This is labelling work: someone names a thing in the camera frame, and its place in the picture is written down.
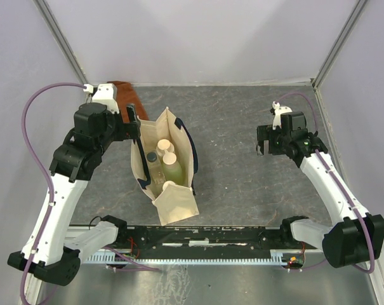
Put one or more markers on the brown folded cloth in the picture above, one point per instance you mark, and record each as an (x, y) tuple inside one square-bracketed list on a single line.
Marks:
[(127, 95)]

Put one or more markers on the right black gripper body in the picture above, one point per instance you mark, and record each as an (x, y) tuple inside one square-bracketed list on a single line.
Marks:
[(278, 141)]

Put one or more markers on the green bottle round cap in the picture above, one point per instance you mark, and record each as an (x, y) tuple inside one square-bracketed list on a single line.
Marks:
[(168, 183)]

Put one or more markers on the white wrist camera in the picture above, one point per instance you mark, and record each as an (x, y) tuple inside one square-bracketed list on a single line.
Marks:
[(105, 94), (278, 110)]

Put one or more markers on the right aluminium frame post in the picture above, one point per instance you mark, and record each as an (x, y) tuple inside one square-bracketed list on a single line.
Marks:
[(339, 42)]

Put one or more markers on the green pump dispenser bottle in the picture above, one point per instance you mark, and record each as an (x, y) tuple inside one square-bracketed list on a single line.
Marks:
[(171, 168)]

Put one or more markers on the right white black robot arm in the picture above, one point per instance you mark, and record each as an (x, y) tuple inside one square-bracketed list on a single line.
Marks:
[(355, 236)]

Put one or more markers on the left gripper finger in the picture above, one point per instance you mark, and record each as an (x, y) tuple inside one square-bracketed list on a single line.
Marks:
[(133, 131), (131, 112)]

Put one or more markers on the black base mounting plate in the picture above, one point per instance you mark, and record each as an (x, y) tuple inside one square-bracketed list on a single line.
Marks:
[(147, 237)]

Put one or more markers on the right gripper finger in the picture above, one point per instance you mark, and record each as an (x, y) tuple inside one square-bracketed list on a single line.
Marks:
[(263, 132), (262, 148)]

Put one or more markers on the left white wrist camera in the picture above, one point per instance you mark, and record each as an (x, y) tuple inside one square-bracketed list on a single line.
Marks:
[(105, 94)]

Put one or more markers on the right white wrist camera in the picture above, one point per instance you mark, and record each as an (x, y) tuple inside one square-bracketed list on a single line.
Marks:
[(278, 110)]

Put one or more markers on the left aluminium frame post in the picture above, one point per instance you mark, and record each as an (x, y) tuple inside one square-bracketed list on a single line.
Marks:
[(52, 23)]

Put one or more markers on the cream lotion bottle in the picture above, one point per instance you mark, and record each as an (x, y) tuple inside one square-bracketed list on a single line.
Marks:
[(164, 146)]

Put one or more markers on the clear bottle black cap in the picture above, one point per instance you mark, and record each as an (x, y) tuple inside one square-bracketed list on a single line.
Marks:
[(155, 168)]

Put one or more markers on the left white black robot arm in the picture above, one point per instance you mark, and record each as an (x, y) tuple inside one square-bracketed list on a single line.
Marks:
[(47, 255)]

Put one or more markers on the small green circuit board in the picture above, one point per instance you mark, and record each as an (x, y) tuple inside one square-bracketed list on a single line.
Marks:
[(295, 261)]

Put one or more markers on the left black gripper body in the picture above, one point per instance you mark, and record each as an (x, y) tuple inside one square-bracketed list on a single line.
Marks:
[(116, 131)]

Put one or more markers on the cream canvas tote bag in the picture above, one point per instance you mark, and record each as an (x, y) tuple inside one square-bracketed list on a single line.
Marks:
[(177, 202)]

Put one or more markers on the white slotted cable duct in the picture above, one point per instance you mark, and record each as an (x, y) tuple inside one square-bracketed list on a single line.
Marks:
[(211, 255)]

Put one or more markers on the aluminium frame post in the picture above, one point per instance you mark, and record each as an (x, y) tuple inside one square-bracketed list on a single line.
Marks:
[(339, 42), (52, 23)]

